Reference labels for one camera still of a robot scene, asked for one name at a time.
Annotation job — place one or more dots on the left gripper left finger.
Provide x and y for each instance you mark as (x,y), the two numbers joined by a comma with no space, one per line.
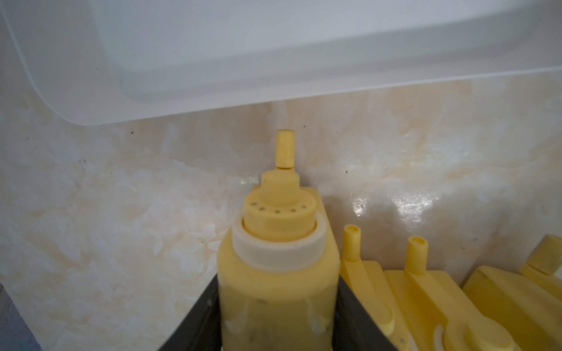
(201,328)

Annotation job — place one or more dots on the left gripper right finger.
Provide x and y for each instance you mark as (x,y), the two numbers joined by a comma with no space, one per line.
(354,329)

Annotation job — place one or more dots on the white storage tray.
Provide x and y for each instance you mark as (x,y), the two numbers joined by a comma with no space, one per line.
(101,62)

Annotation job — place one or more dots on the yellow sharpener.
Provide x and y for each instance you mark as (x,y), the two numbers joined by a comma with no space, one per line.
(438,314)
(526,303)
(278,266)
(370,285)

